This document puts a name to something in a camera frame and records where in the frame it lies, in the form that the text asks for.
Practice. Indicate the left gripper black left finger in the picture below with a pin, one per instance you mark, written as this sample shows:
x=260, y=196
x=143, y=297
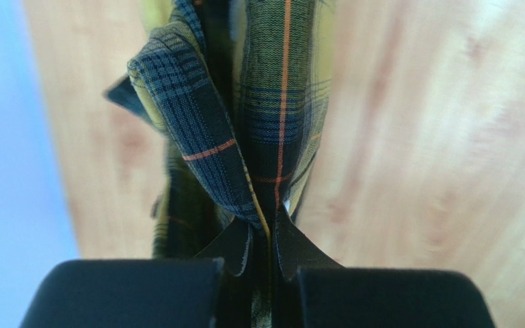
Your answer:
x=213, y=289

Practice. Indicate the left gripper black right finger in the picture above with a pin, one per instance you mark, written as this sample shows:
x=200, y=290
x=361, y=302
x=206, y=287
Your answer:
x=313, y=290

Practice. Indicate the yellow plaid long sleeve shirt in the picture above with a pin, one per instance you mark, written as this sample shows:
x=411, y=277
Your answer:
x=240, y=91

